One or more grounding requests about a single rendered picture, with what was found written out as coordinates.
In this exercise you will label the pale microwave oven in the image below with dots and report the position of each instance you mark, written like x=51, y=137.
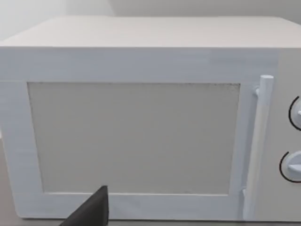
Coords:
x=150, y=33

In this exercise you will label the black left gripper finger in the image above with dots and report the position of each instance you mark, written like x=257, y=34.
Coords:
x=94, y=209

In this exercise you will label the white microwave knob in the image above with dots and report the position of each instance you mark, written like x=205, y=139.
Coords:
x=296, y=113
x=292, y=167

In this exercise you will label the white microwave door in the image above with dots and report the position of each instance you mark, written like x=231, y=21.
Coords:
x=131, y=139

